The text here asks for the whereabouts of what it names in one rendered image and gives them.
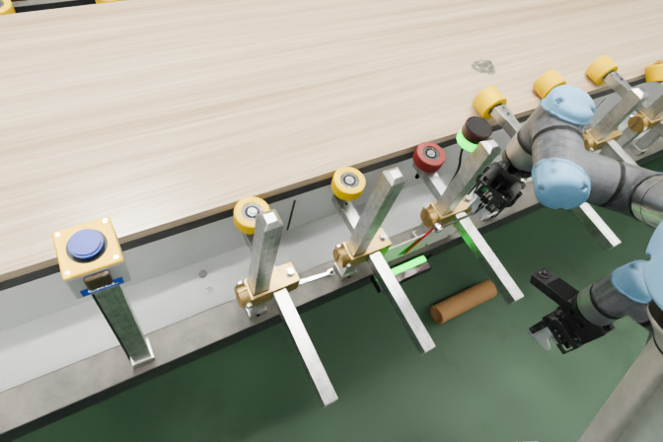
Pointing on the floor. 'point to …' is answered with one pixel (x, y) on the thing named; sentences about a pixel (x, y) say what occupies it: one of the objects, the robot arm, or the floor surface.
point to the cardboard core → (463, 301)
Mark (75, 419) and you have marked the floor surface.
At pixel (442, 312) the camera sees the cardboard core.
